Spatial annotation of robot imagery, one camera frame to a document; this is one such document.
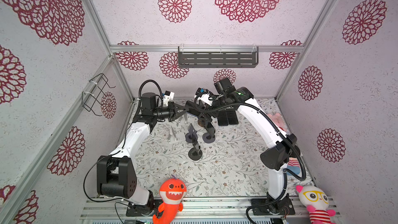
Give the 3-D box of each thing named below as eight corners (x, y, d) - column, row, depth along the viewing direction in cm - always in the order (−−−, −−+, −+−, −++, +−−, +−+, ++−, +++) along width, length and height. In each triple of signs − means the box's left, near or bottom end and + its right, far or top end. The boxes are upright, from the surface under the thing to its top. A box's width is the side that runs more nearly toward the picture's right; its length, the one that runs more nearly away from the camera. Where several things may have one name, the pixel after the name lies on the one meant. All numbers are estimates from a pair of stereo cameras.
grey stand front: (187, 157, 93) (187, 153, 88) (195, 144, 98) (195, 139, 94) (198, 162, 90) (198, 158, 86) (205, 148, 96) (205, 144, 92)
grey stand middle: (201, 139, 100) (201, 136, 97) (206, 134, 102) (206, 131, 99) (209, 145, 97) (210, 142, 94) (214, 141, 99) (215, 137, 96)
